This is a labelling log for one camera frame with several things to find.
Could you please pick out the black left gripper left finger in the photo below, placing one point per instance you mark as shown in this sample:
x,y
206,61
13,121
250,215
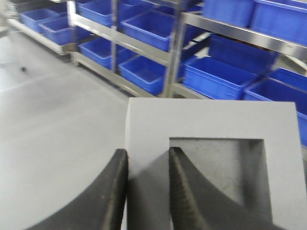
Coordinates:
x,y
100,206

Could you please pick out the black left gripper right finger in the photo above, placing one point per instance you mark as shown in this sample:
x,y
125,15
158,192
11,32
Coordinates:
x,y
196,204

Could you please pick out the gray square base block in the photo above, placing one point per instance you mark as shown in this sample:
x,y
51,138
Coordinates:
x,y
250,150

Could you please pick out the steel shelving rack with bins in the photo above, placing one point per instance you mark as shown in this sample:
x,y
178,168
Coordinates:
x,y
223,50

